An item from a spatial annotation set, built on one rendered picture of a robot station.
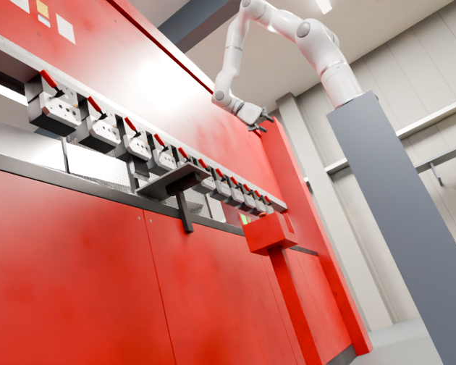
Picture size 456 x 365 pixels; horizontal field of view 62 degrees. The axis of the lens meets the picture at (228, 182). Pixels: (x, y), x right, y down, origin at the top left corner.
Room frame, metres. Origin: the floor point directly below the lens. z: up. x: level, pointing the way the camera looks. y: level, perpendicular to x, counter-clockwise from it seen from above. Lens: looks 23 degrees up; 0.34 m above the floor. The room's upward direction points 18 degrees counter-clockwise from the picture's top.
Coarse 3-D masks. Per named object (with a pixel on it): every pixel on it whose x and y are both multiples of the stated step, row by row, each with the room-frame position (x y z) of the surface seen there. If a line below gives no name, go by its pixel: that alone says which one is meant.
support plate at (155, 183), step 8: (176, 168) 1.28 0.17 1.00; (184, 168) 1.28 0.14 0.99; (192, 168) 1.30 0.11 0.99; (200, 168) 1.34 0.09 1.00; (168, 176) 1.30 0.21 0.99; (176, 176) 1.33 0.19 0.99; (184, 176) 1.35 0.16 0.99; (200, 176) 1.40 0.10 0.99; (208, 176) 1.42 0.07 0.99; (152, 184) 1.33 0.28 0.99; (160, 184) 1.35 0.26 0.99; (168, 184) 1.37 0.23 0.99; (136, 192) 1.35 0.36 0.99; (144, 192) 1.37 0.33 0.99; (152, 192) 1.40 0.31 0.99; (160, 192) 1.42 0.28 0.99; (160, 200) 1.50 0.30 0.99
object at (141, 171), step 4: (132, 160) 1.39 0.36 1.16; (136, 160) 1.41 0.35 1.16; (132, 164) 1.39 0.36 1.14; (136, 164) 1.41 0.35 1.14; (140, 164) 1.44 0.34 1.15; (144, 164) 1.46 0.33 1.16; (132, 168) 1.39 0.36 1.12; (136, 168) 1.40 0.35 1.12; (140, 168) 1.43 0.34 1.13; (144, 168) 1.46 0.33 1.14; (132, 172) 1.39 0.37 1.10; (136, 172) 1.40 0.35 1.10; (140, 172) 1.43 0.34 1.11; (144, 172) 1.45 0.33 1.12; (148, 172) 1.48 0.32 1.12; (136, 176) 1.41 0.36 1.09; (140, 176) 1.44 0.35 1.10; (144, 176) 1.45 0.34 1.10; (148, 176) 1.47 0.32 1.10; (144, 180) 1.45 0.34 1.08; (148, 180) 1.48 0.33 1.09
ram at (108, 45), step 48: (0, 0) 0.84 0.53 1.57; (48, 0) 1.04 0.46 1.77; (96, 0) 1.33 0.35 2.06; (0, 48) 0.83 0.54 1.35; (48, 48) 1.01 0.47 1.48; (96, 48) 1.26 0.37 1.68; (144, 48) 1.66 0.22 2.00; (144, 96) 1.54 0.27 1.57; (192, 96) 2.10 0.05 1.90; (192, 144) 1.90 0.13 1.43; (240, 144) 2.75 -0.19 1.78
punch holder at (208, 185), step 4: (196, 160) 1.89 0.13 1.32; (196, 164) 1.89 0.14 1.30; (200, 164) 1.93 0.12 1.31; (208, 168) 2.02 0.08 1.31; (204, 180) 1.91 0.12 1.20; (208, 180) 1.96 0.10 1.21; (212, 180) 2.01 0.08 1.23; (200, 184) 1.90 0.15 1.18; (204, 184) 1.91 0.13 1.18; (208, 184) 1.95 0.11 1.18; (212, 184) 1.99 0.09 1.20; (192, 188) 1.92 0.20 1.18; (196, 188) 1.93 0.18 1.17; (200, 188) 1.95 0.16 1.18; (204, 188) 1.96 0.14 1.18; (208, 188) 1.98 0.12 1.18; (212, 188) 2.00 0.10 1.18; (200, 192) 2.00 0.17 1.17; (204, 192) 2.01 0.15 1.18; (208, 192) 2.03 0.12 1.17
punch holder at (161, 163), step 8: (152, 136) 1.52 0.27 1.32; (152, 144) 1.52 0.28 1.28; (168, 144) 1.64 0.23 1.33; (152, 152) 1.53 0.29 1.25; (160, 152) 1.54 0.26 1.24; (168, 152) 1.62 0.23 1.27; (152, 160) 1.53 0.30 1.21; (160, 160) 1.53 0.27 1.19; (168, 160) 1.59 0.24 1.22; (152, 168) 1.55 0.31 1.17; (160, 168) 1.57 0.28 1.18; (168, 168) 1.59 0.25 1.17; (160, 176) 1.65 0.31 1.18
